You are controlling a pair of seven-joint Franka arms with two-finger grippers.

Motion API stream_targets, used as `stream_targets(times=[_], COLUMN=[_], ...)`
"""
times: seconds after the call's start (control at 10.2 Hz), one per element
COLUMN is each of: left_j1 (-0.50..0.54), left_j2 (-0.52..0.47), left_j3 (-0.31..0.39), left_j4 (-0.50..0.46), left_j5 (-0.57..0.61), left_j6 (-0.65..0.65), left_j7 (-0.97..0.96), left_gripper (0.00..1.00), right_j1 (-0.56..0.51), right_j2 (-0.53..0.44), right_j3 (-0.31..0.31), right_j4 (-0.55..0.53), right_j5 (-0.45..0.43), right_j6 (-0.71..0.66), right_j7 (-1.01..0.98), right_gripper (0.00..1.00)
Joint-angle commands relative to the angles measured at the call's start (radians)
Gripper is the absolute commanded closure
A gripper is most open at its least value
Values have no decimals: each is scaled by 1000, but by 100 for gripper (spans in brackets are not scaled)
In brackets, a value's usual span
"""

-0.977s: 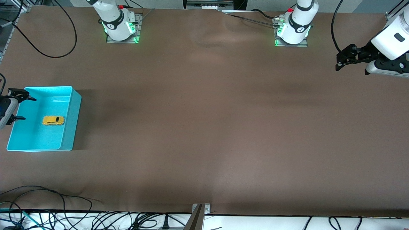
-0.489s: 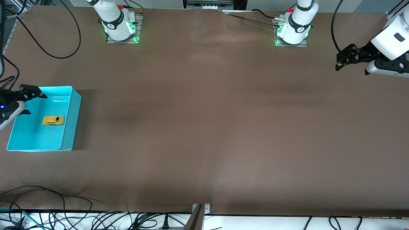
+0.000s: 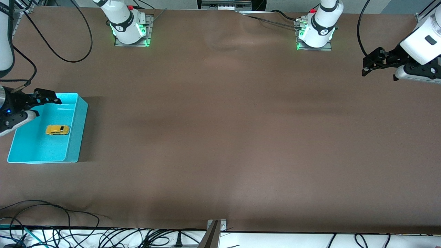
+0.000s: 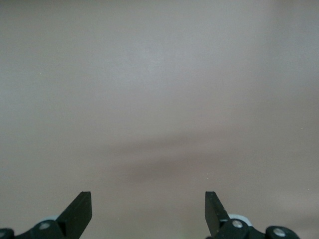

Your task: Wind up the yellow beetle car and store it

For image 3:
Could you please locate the yellow beetle toy car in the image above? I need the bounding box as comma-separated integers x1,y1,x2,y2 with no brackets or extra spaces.
45,125,70,136

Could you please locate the turquoise plastic bin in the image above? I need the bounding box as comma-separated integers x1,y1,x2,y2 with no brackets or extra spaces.
7,92,89,164

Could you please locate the grey power strip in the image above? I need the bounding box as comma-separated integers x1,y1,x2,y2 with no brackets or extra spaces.
197,0,253,11

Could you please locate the brown table cover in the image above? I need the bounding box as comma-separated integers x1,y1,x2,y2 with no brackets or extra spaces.
0,7,441,235

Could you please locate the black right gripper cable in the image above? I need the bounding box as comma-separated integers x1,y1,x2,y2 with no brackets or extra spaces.
0,45,38,94

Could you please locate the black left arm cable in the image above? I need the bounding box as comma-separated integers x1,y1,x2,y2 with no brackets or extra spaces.
357,0,377,59

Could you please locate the black right arm loop cable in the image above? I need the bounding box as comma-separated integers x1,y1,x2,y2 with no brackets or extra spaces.
21,0,93,63

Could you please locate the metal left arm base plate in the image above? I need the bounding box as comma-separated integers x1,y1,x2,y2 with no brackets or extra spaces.
296,19,333,51

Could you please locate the aluminium frame profile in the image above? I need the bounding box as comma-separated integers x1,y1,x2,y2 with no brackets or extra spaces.
415,0,437,23
12,0,35,35

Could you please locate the thick black base cable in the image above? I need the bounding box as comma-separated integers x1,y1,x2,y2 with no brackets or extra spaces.
271,10,304,22

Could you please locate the thin black base cable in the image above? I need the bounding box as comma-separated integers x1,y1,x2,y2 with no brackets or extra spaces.
241,13,301,30

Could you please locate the long black looped cable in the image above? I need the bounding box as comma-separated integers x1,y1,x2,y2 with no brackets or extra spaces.
0,200,111,248

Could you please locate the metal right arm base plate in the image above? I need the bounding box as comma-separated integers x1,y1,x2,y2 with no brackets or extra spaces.
114,14,154,48

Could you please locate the teal cable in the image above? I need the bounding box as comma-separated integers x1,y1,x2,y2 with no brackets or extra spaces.
0,224,47,248

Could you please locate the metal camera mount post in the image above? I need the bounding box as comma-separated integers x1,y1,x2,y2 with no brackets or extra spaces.
198,219,228,248

